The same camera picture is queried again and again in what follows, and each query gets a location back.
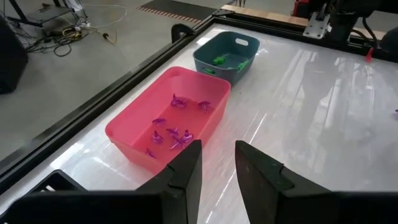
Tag black object base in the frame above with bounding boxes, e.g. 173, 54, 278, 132
0, 15, 29, 95

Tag black wheeled cart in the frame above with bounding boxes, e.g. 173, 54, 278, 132
7, 0, 83, 29

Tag pink plastic bin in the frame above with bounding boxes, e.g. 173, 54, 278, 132
104, 65, 232, 175

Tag tangled floor cables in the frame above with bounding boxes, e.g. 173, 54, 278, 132
24, 24, 94, 58

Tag black metal table frame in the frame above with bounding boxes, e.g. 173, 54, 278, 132
0, 8, 398, 195

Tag dark mat orange striped edge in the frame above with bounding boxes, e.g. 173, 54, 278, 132
136, 0, 224, 25

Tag yellow cable with plug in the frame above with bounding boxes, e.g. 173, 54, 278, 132
101, 29, 119, 45

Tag red cable connector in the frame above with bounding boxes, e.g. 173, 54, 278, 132
364, 47, 375, 64

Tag teal plastic bin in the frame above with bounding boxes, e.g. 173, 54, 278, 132
192, 30, 261, 86

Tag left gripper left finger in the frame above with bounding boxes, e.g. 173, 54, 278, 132
0, 139, 203, 224

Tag white floor cable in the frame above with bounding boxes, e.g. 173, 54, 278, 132
81, 3, 129, 29

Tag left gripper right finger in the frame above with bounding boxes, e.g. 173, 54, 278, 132
234, 140, 398, 224

